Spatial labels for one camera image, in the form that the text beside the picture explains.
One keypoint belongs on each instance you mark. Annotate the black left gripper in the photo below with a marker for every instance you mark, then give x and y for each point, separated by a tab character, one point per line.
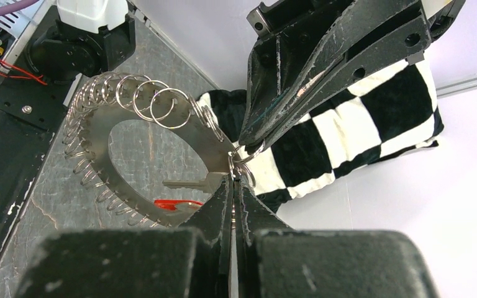
308	51

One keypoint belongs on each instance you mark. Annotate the black white checkered pillow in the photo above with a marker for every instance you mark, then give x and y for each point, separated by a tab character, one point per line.
382	117

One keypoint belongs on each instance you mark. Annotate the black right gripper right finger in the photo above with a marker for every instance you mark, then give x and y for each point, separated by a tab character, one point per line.
275	260

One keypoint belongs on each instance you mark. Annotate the white toothed cable duct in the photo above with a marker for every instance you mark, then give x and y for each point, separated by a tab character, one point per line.
21	25

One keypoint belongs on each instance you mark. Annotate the silver key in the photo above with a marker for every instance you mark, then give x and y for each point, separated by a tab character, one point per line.
209	184

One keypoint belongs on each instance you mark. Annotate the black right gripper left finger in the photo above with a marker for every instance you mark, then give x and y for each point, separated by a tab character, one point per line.
191	260

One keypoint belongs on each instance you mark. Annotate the red plastic tag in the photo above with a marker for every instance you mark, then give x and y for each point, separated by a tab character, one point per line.
174	204

